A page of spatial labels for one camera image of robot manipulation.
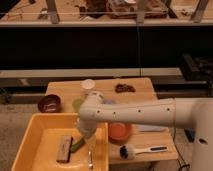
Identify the green plastic cup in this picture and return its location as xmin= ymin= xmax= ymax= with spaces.
xmin=72 ymin=99 xmax=83 ymax=112

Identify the white dish brush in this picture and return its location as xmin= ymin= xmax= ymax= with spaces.
xmin=120 ymin=145 xmax=167 ymax=159

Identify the grey cloth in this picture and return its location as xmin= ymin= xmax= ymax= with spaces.
xmin=136 ymin=125 xmax=167 ymax=132

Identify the dark red bowl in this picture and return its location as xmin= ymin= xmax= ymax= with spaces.
xmin=37 ymin=94 xmax=61 ymax=113

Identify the orange bowl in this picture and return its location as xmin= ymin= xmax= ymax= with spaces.
xmin=108 ymin=123 xmax=132 ymax=143

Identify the white paper cup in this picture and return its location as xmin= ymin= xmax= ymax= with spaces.
xmin=81 ymin=79 xmax=95 ymax=93

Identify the blue sponge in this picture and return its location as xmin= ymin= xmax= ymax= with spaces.
xmin=103 ymin=99 xmax=116 ymax=104

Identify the green pepper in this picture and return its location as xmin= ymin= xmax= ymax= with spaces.
xmin=70 ymin=138 xmax=85 ymax=153

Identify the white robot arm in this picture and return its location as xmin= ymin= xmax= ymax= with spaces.
xmin=77 ymin=91 xmax=213 ymax=171

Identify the black cable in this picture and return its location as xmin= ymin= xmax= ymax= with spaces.
xmin=171 ymin=128 xmax=193 ymax=171

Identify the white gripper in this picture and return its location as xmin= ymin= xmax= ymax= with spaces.
xmin=77 ymin=120 xmax=97 ymax=138

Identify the brown sponge block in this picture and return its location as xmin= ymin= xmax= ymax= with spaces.
xmin=56 ymin=135 xmax=73 ymax=163

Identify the silver fork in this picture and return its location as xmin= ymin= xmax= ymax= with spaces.
xmin=88 ymin=151 xmax=94 ymax=170

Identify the black box on shelf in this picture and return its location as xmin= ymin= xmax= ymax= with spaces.
xmin=180 ymin=54 xmax=213 ymax=81

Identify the yellow plastic bin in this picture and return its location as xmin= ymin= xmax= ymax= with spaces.
xmin=10 ymin=112 xmax=110 ymax=171

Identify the brown food pile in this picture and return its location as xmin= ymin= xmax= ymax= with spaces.
xmin=115 ymin=84 xmax=135 ymax=93

